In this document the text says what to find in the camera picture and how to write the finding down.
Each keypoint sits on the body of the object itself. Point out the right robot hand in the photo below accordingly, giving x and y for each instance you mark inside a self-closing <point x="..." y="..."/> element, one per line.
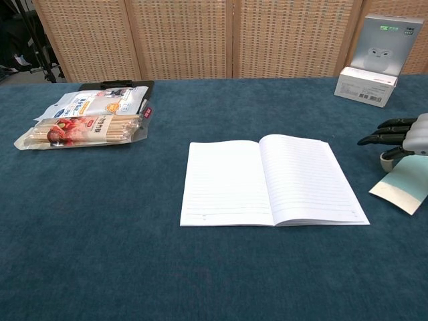
<point x="416" y="133"/>

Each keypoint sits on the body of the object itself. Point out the teal and cream card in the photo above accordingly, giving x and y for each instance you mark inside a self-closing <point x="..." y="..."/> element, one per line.
<point x="408" y="182"/>

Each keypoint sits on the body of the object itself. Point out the small white carton box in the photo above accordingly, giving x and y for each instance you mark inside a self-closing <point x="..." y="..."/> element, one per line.
<point x="361" y="88"/>

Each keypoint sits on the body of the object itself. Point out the grey earbud box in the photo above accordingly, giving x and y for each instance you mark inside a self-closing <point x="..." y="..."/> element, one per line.
<point x="381" y="43"/>

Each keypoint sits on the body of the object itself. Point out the open white lined notebook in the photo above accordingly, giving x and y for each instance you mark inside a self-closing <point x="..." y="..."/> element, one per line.
<point x="267" y="184"/>

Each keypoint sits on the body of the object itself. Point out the wooden rattan folding screen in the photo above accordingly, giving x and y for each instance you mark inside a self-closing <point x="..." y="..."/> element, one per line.
<point x="180" y="40"/>

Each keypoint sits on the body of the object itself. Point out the black clipboard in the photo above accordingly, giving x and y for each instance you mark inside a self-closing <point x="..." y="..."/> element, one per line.
<point x="147" y="85"/>

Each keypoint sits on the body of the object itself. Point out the dark blue table mat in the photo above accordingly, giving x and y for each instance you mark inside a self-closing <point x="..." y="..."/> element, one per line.
<point x="133" y="250"/>

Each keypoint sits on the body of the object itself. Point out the white plastic snack bag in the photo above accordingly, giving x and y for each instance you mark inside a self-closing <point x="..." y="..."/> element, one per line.
<point x="90" y="103"/>

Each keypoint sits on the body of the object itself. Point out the pack of wooden chopsticks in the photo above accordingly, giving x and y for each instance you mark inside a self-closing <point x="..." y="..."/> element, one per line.
<point x="80" y="132"/>

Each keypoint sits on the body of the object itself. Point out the black tripod stand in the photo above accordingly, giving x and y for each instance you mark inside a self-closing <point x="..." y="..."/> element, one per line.
<point x="50" y="72"/>

